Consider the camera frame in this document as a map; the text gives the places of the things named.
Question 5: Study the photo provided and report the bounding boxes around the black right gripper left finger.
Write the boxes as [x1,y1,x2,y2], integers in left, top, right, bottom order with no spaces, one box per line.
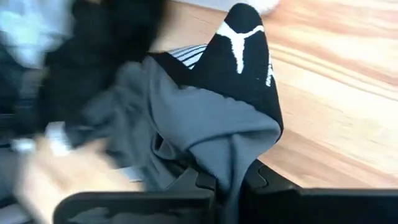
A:
[52,167,217,224]

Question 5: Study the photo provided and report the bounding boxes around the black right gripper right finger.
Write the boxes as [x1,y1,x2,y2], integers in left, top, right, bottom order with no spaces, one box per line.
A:
[241,159,398,224]

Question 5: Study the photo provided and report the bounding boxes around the grey and black shorts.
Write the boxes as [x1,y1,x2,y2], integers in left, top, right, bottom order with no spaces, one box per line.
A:
[63,2,284,224]

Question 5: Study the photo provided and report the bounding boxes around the white cloth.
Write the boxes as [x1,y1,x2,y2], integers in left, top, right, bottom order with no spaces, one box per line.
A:
[45,120,74,156]

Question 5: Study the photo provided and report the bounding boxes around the plain black cloth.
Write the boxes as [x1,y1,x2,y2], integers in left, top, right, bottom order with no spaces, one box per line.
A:
[37,0,170,134]

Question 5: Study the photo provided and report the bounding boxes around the light blue cloth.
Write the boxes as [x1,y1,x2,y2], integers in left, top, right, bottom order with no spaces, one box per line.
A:
[0,0,77,71]

